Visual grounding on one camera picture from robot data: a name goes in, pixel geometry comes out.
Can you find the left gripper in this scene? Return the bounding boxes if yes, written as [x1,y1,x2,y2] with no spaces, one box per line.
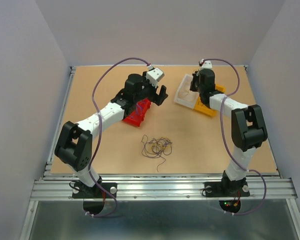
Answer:
[134,71,168,106]

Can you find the purple and yellow wires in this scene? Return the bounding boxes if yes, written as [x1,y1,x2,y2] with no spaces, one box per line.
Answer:
[140,134,173,173]

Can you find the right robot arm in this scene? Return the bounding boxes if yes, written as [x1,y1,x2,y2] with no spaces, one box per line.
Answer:
[190,68,268,198]

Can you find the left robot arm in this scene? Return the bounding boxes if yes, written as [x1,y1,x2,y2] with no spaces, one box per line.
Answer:
[54,68,168,197]

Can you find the white plastic bin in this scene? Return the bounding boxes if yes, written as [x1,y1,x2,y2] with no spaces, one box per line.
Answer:
[173,74,197,110]

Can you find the yellow plastic bin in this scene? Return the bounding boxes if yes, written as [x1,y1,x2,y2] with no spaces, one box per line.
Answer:
[193,84,226,118]

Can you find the red plastic bin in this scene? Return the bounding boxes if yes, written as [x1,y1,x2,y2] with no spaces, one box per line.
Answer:
[122,98,151,127]

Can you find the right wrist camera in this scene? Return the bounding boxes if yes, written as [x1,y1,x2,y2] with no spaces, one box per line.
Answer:
[198,59,213,70]

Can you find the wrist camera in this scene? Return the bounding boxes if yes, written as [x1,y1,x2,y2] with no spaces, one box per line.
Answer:
[145,64,165,88]
[198,59,213,70]

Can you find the yellow wire in white bin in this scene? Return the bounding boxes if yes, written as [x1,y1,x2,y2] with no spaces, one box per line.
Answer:
[178,86,196,102]

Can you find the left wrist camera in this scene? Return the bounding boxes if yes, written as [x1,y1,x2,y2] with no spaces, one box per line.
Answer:
[145,64,165,88]

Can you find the blue wire in red bin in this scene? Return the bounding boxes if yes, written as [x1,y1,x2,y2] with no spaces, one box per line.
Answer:
[129,101,147,120]

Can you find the left aluminium side rail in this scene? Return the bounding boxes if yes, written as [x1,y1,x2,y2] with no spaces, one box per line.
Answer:
[43,66,77,176]

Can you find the aluminium mounting rail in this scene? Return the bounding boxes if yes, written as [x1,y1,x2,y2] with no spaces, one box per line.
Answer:
[30,174,298,202]

